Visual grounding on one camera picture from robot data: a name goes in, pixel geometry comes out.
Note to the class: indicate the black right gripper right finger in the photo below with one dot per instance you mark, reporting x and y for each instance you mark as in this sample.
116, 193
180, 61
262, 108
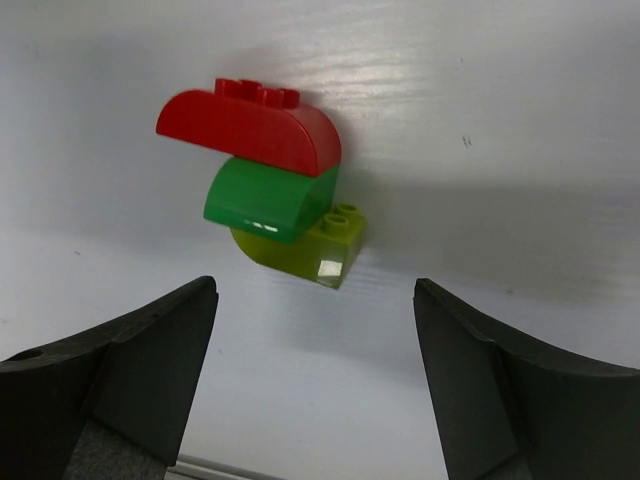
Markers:
508, 405

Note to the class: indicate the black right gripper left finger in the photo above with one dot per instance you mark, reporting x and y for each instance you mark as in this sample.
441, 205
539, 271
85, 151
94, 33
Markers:
113, 401

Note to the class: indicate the lime curved lego brick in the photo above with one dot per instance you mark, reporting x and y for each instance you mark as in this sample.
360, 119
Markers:
323, 254

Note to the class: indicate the green curved lego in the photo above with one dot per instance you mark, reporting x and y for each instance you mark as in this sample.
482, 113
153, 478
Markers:
267, 201

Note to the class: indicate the red curved lego brick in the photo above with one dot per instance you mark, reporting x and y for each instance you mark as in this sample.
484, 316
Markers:
268, 125

